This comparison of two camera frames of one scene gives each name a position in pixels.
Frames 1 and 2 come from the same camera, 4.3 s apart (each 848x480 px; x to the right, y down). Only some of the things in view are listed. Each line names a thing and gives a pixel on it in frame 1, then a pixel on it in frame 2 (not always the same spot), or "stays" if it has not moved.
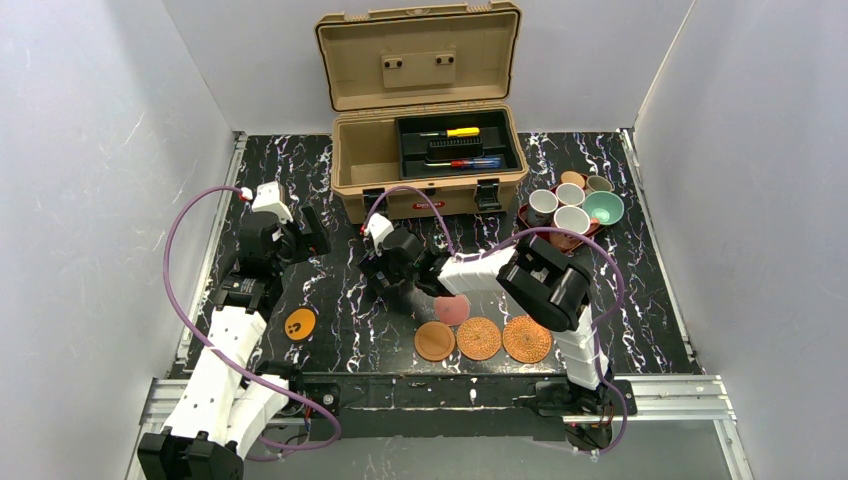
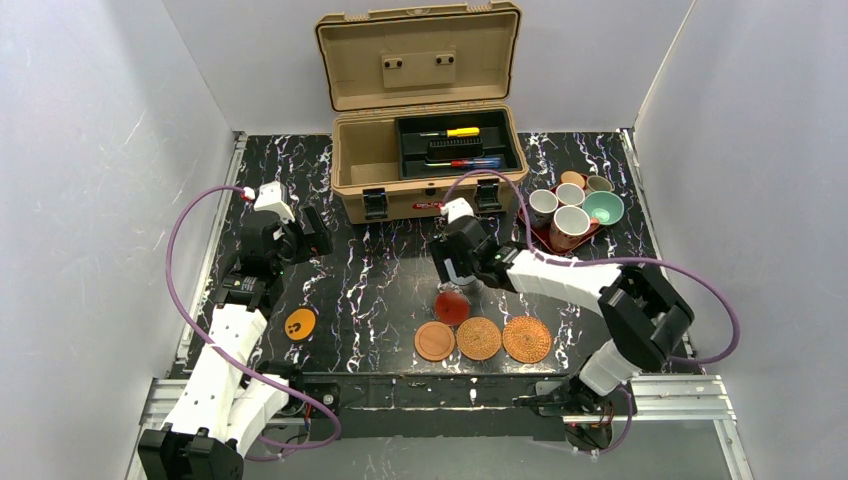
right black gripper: [382, 274] → [451, 258]
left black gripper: [308, 232] stays
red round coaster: [452, 310] stays
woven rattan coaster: [478, 338] stays
